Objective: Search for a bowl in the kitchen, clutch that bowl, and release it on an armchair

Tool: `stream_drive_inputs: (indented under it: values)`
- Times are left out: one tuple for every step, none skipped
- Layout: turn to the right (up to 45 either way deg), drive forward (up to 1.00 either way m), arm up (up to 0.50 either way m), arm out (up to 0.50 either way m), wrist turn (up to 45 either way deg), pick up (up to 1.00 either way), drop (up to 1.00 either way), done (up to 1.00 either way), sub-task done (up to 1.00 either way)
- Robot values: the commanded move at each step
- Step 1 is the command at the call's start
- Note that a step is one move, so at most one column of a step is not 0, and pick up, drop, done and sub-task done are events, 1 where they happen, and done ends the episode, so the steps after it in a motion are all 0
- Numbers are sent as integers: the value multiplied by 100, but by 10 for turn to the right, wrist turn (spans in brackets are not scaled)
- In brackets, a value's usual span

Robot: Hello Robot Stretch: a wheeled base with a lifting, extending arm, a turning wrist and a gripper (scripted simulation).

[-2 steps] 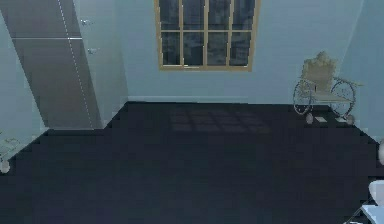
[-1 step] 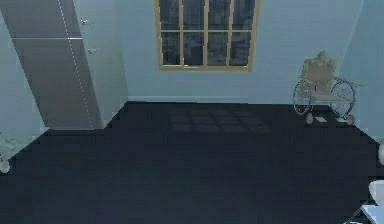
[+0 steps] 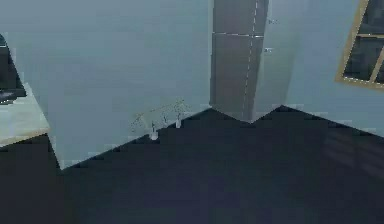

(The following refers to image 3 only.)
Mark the black appliance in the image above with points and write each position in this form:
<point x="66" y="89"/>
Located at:
<point x="8" y="76"/>

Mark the wooden framed window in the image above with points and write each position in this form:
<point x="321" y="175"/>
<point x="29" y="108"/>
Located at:
<point x="366" y="50"/>

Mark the grey fridge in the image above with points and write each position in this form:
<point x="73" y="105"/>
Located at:
<point x="233" y="66"/>

